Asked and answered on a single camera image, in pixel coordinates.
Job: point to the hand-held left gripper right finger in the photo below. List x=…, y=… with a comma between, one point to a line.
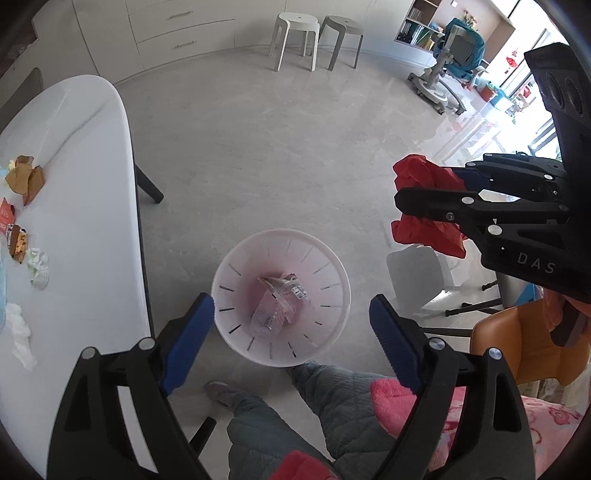
x=397, y=346

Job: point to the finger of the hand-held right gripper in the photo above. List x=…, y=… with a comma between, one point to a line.
x=508, y=173
x=438, y=205

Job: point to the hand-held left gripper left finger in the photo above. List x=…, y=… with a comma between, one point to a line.
x=189, y=341

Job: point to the red paper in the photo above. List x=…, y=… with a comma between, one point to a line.
x=418, y=173

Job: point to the white slotted waste bin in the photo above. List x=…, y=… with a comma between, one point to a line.
x=295, y=249

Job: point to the blue and yellow paper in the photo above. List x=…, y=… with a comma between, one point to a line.
x=3, y=174

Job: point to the person's right hand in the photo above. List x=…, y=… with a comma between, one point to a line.
x=554, y=302

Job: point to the pink fleece top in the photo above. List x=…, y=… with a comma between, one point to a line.
x=392, y=401

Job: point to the grey shoe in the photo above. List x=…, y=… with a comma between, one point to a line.
x=221, y=392

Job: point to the light grey chair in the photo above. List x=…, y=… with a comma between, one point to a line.
x=415, y=277

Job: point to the grey quilted pants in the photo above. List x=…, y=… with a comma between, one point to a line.
x=341, y=392

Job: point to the clear plastic bag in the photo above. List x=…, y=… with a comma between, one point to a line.
x=270, y=314

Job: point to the orange leather chair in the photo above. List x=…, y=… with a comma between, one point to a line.
x=512, y=341

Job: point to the black table leg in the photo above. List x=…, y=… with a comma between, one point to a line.
x=203, y=431
x=150, y=184

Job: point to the white printed wrapper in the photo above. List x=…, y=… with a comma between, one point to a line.
x=288, y=285

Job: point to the teal study chair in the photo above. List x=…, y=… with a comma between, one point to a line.
x=461, y=46

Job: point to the pale green crumpled tissue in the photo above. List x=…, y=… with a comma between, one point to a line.
x=38, y=267

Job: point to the white crumpled tissue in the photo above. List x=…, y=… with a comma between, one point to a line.
x=21, y=330

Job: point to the pink printed cloth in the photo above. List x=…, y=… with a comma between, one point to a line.
x=549, y=424

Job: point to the wooden bookshelf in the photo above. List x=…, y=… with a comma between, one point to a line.
x=415, y=27

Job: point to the light blue cloth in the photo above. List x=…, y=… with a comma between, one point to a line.
x=2, y=295

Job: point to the brown patterned snack wrapper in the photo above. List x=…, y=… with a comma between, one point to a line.
x=18, y=240

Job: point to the grey plastic stool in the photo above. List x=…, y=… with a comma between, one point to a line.
x=341, y=25

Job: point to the red snack wrapper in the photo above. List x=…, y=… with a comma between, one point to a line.
x=4, y=211

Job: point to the brown crumpled paper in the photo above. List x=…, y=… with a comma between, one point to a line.
x=27, y=182

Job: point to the white plastic stool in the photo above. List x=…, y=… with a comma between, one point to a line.
x=295, y=27

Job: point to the beige drawer cabinet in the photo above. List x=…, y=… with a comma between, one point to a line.
x=180, y=27

